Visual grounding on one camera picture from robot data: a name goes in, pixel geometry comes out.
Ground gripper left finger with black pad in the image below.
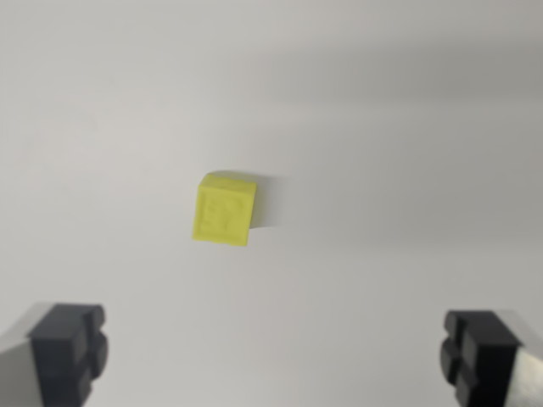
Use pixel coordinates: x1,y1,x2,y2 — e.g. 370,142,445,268
0,301,109,407

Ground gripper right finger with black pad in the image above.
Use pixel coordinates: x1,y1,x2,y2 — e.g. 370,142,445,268
438,309,543,407

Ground yellow cube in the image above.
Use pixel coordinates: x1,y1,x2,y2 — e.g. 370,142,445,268
190,171,260,247

